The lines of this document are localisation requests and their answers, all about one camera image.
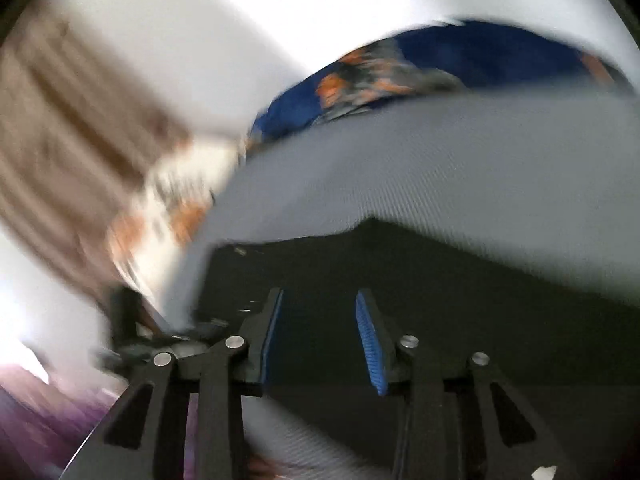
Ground blue printed blanket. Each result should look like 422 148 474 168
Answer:
245 20 631 156

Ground brown wooden bed frame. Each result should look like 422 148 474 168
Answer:
0 5 196 301

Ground purple cloth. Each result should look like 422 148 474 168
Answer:
0 365 126 480

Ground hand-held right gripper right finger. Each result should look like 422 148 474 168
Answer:
355 288 581 480

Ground white floral pillow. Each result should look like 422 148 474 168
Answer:
107 140 241 291

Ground black pants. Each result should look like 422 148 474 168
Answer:
192 217 640 480

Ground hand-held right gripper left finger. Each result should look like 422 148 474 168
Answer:
60 287 286 480

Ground grey mesh mat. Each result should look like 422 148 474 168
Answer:
150 85 640 480

